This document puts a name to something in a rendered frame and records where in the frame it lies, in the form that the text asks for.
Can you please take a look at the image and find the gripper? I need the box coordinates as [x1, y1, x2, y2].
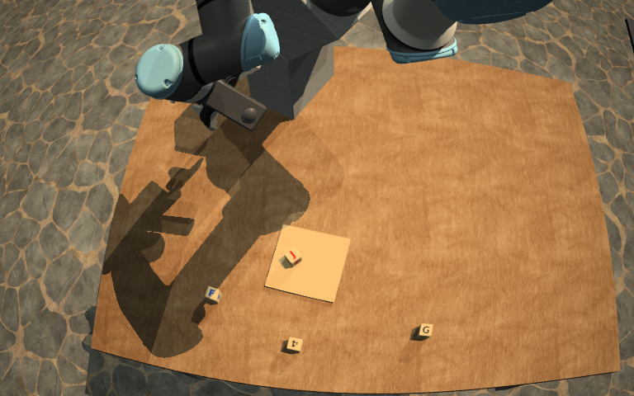
[193, 65, 261, 131]

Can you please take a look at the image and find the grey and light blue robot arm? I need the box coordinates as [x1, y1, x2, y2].
[135, 0, 553, 131]

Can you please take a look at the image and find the beige letter block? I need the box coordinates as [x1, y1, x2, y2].
[417, 323, 433, 338]
[287, 337, 303, 352]
[205, 286, 221, 304]
[284, 248, 302, 267]

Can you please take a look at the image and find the light orange mat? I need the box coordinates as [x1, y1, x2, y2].
[265, 224, 351, 303]

